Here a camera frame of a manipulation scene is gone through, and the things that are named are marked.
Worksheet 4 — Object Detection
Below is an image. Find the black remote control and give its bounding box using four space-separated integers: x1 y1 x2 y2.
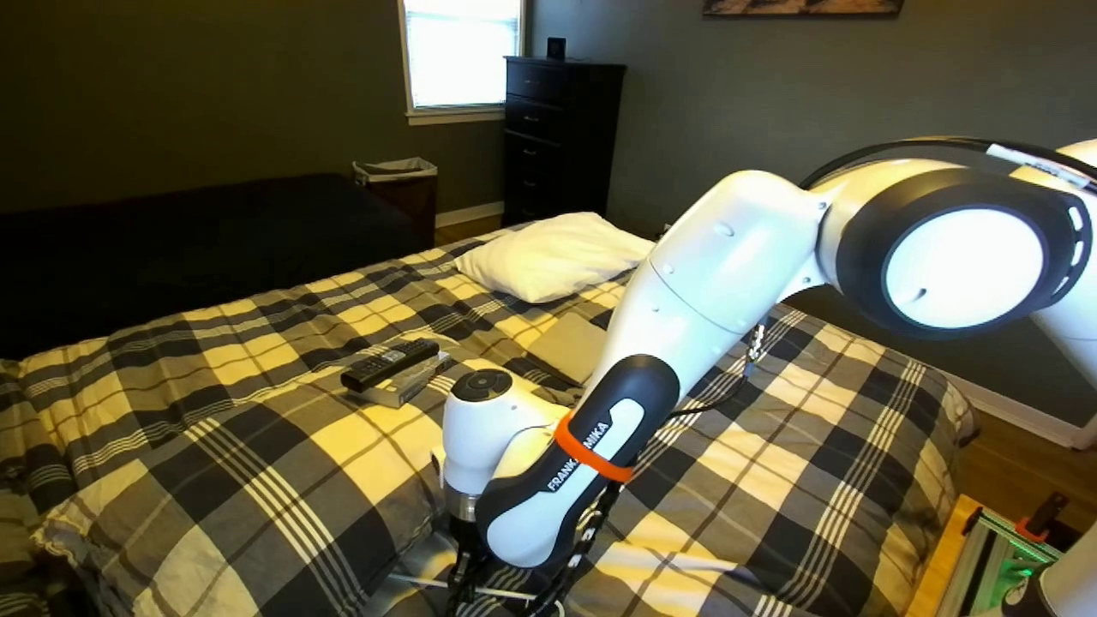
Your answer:
340 340 439 395

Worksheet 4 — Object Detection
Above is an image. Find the folded grey cloth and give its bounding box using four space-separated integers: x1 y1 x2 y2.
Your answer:
533 317 608 383

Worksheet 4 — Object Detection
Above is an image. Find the dark laundry hamper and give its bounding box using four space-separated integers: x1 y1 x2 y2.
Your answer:
352 159 439 245

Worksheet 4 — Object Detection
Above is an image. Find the white pillow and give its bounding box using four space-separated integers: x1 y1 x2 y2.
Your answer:
457 214 652 305

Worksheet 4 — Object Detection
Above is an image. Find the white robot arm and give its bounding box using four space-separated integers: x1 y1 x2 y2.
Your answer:
441 138 1097 607

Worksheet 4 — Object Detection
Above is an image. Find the wall picture frame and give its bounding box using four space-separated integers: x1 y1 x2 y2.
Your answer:
700 0 905 16

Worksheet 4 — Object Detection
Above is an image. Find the dark couch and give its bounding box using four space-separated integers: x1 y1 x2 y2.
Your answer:
0 171 426 361

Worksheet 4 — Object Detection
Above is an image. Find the wooden cart board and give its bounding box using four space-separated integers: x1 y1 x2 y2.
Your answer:
905 494 981 617

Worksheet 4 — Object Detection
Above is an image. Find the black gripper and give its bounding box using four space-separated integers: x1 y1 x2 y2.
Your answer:
441 519 565 617

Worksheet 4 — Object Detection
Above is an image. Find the black dresser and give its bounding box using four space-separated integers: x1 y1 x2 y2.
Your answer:
504 55 625 222

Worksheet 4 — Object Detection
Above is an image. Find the plaid checkered duvet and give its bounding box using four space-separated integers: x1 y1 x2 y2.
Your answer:
0 246 973 617

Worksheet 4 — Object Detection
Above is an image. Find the window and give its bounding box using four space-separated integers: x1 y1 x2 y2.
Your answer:
399 0 525 128

